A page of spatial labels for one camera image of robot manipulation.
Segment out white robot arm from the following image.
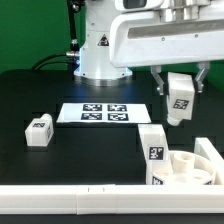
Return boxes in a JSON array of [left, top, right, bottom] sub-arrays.
[[75, 0, 224, 93]]

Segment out black cables at base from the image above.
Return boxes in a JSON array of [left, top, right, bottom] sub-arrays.
[[31, 51, 81, 72]]

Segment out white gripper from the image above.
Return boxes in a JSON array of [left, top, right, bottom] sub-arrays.
[[109, 10, 224, 95]]

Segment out white front rail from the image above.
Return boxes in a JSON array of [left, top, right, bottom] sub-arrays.
[[0, 185, 224, 215]]

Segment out white round stool seat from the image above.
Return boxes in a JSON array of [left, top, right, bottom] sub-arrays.
[[146, 150, 216, 185]]

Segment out white sheet with markers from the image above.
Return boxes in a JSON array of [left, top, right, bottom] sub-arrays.
[[57, 103, 151, 124]]

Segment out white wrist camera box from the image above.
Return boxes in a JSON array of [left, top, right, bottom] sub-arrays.
[[115, 0, 164, 12]]

